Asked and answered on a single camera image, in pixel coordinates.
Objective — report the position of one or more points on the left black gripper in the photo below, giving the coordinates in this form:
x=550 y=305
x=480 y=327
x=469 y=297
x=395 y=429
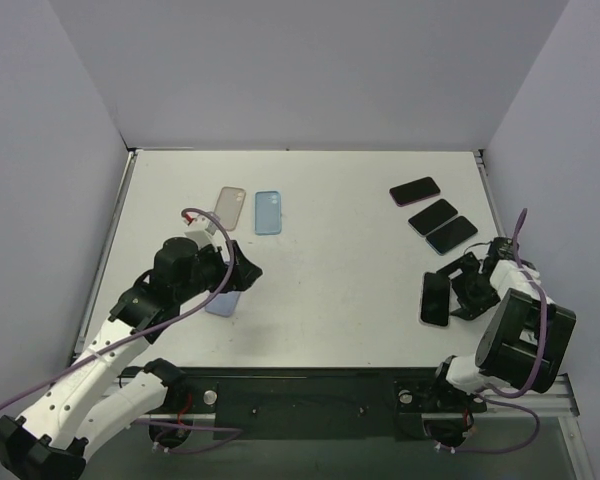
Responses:
x=235 y=270

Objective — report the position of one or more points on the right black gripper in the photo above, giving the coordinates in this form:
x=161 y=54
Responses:
x=472 y=282

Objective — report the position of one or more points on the lavender phone case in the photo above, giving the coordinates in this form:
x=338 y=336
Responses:
x=223 y=305

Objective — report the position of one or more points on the black phone from beige case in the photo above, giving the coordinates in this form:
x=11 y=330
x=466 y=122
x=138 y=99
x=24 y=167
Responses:
x=433 y=217

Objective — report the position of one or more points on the light blue phone case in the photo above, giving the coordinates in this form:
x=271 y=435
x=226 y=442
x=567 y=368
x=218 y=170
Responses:
x=267 y=213

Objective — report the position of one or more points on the beige phone case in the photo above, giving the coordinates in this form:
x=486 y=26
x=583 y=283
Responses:
x=229 y=206

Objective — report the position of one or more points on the purple phone from blue case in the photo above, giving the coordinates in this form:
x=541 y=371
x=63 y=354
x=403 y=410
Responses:
x=414 y=191

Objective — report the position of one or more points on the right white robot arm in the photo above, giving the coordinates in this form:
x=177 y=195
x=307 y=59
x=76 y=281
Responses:
x=523 y=345

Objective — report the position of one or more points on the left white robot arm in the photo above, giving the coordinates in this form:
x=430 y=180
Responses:
x=54 y=437

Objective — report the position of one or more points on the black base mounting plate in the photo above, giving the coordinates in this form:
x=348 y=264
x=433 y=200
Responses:
x=321 y=403

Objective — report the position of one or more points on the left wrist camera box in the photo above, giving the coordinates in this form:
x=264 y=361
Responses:
x=200 y=228

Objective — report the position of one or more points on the aluminium frame rail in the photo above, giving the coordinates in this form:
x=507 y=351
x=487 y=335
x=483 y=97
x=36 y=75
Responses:
x=341 y=284

